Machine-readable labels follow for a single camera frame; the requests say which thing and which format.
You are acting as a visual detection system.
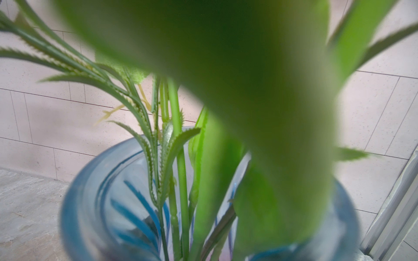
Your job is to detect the blue purple glass vase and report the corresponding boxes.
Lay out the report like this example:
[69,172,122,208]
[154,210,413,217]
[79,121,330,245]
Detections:
[60,130,360,261]

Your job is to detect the right vase bouquet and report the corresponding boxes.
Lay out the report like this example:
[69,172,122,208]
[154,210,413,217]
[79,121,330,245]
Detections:
[1,1,418,261]

